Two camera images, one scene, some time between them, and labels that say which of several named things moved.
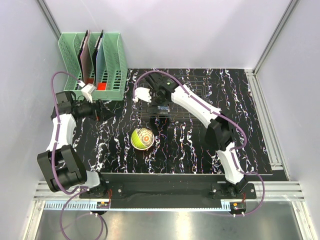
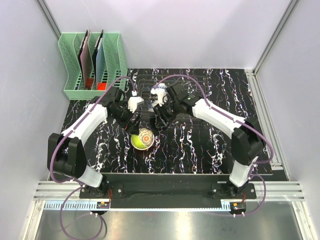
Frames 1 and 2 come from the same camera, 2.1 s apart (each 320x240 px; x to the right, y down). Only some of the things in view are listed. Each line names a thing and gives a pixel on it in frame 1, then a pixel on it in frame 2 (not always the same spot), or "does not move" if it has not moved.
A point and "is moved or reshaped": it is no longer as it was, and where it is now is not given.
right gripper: [165, 103] → [162, 117]
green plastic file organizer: [114, 59] does not move
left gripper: [100, 113] → [133, 126]
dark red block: [89, 80] does not move
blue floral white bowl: [163, 109] is moved or reshaped
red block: [101, 86] does not move
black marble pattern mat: [182, 143] does not move
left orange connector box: [102, 205] does not move
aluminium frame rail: [269, 191] does not move
